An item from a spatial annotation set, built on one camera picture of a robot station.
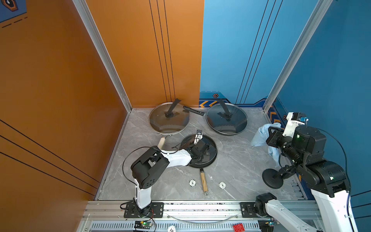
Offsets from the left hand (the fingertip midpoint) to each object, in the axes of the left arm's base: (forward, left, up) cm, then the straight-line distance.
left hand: (202, 141), depth 94 cm
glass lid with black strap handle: (+17, +23, +3) cm, 29 cm away
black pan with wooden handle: (-22, +6, +17) cm, 28 cm away
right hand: (-13, -26, +32) cm, 43 cm away
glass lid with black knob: (+3, +9, -4) cm, 10 cm away
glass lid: (+17, -19, +3) cm, 25 cm away
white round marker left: (-24, +6, -6) cm, 26 cm away
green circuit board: (-44, +31, -7) cm, 55 cm away
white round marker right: (-26, -11, -5) cm, 28 cm away
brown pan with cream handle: (+17, +24, +3) cm, 29 cm away
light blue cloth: (-16, -24, +27) cm, 39 cm away
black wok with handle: (+17, -17, +3) cm, 24 cm away
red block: (-45, -16, -4) cm, 48 cm away
